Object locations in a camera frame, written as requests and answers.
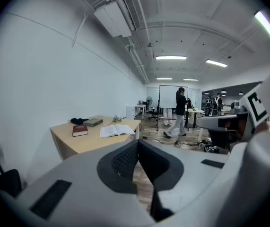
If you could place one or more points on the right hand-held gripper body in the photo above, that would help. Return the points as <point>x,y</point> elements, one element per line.
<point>255,103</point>

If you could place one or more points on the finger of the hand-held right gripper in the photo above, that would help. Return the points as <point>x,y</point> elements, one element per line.
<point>208,122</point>

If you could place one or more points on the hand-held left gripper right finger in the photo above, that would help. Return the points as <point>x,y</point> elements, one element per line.
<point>186,169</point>

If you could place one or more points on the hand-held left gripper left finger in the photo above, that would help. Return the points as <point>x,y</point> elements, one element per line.
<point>78,174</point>

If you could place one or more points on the white and yellow book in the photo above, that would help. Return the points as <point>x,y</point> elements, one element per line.
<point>115,130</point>

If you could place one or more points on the dark red hardcover book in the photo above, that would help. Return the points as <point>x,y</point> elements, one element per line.
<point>80,130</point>

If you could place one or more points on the round white table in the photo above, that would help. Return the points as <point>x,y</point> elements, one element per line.
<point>192,111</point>

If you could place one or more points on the light wooden table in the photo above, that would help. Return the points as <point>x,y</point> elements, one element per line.
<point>92,141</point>

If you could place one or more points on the ceiling tube light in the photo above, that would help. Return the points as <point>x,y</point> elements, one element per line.
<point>171,57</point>
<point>266,24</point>
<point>216,63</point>
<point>164,78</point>
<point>190,79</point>

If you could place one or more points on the whiteboard on black stand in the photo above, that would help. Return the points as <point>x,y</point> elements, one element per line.
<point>168,96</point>

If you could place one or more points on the grey flat box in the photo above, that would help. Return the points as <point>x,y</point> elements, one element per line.
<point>92,122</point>

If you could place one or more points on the black swivel chair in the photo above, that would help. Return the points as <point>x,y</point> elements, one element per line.
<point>153,112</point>

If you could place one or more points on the black standing fan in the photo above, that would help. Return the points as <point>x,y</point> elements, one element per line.
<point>149,100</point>

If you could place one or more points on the artificial flower sprig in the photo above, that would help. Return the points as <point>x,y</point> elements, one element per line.
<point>117,118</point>

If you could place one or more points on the white desk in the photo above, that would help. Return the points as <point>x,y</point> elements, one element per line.
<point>140,106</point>

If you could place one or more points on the black office chair with armrests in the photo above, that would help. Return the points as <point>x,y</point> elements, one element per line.
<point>7,182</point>

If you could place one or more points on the white cabinet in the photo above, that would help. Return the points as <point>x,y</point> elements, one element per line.
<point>130,112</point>

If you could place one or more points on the white ceiling pipes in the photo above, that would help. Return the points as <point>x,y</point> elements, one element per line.
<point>137,60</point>

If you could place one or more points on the white ceiling air conditioner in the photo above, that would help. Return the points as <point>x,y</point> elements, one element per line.
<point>115,18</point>

